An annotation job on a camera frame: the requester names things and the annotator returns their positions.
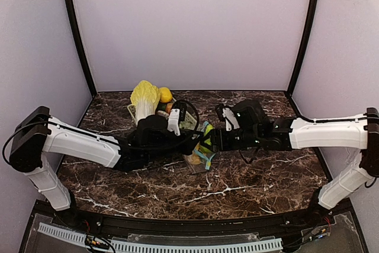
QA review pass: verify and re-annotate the black frame post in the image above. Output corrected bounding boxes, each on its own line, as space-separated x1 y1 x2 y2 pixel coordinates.
65 0 98 98
287 0 318 97

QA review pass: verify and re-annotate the brown potato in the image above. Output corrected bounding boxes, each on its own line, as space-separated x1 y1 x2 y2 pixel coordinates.
165 103 173 114

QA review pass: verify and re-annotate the yellow lemon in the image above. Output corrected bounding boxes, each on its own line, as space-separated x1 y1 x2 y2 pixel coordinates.
159 87 173 103

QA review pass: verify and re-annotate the orange pink peach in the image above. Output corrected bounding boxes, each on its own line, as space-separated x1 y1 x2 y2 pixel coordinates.
187 149 203 165

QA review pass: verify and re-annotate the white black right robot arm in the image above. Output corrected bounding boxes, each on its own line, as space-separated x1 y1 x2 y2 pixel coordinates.
200 100 378 210

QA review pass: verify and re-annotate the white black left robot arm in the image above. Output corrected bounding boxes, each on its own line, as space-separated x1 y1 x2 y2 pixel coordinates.
2 106 202 212

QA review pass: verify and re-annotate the yellow napa cabbage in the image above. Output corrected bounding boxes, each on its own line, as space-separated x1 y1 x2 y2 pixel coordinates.
130 80 160 123

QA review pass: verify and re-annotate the pale green plastic basket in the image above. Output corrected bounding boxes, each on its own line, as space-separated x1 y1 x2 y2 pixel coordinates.
127 98 197 130

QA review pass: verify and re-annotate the black frame post left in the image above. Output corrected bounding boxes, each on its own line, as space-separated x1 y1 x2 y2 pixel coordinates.
65 0 98 98

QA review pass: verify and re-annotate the black front rail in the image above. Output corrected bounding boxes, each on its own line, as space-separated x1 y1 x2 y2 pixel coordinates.
47 206 329 237

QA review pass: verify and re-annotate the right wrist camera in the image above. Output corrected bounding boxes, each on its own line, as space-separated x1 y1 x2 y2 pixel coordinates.
215 104 240 132

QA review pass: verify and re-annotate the black frame post right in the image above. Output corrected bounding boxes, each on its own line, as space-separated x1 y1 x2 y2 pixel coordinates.
287 0 318 97

